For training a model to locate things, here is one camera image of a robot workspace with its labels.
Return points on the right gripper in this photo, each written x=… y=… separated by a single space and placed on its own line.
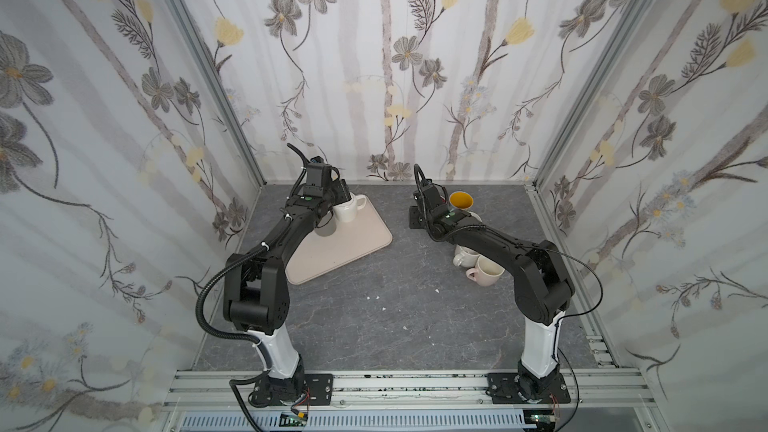
x=417 y=216

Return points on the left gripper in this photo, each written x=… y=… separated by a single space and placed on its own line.
x=342 y=190

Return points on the blue butterfly mug yellow inside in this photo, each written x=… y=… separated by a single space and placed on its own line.
x=461 y=200

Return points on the white round mug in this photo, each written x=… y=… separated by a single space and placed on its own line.
x=347 y=212

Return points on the small cream white mug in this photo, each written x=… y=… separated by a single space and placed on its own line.
x=465 y=257

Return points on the beige plastic tray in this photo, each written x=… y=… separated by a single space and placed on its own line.
x=350 y=241

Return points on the pink mug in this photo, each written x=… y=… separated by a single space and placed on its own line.
x=485 y=272

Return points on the small grey mug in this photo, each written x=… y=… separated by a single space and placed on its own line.
x=475 y=215

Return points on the tall grey mug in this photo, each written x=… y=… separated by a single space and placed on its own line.
x=327 y=226

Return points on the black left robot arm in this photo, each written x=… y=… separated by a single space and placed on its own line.
x=256 y=296

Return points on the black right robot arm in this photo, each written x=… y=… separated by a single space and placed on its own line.
x=543 y=288

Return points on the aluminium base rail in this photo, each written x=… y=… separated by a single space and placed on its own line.
x=607 y=399

